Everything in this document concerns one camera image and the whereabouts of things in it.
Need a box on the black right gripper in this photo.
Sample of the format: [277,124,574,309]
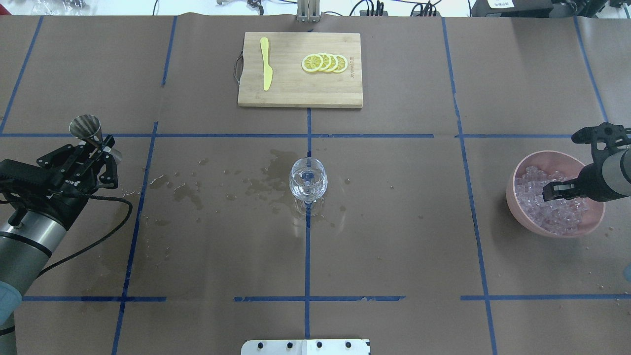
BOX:
[542,123,631,202]

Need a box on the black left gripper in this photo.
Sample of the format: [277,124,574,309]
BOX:
[10,135,119,230]

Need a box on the steel double jigger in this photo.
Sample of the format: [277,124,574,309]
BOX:
[69,114,122,164]

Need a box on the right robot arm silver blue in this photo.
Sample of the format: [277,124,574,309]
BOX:
[542,123,631,203]

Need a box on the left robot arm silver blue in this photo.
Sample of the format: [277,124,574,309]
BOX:
[0,135,119,355]

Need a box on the pile of clear ice cubes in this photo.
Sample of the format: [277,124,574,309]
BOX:
[515,166,590,236]

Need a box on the clear wine glass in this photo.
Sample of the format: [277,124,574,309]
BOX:
[288,157,328,219]

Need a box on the pink plastic bowl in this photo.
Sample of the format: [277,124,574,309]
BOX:
[506,150,605,238]

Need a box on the yellow plastic knife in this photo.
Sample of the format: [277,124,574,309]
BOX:
[260,37,274,91]

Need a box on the bamboo cutting board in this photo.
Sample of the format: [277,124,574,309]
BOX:
[237,32,364,108]

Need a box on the lemon slice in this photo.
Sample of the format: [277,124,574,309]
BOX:
[325,54,339,72]
[318,53,333,71]
[333,54,349,73]
[301,54,324,72]

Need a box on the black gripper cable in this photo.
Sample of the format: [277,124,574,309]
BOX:
[37,190,134,279]

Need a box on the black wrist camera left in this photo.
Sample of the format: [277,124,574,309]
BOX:
[0,159,49,195]

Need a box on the aluminium frame post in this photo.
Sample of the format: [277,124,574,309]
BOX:
[296,0,321,23]

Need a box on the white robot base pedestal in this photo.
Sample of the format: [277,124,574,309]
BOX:
[241,339,371,355]

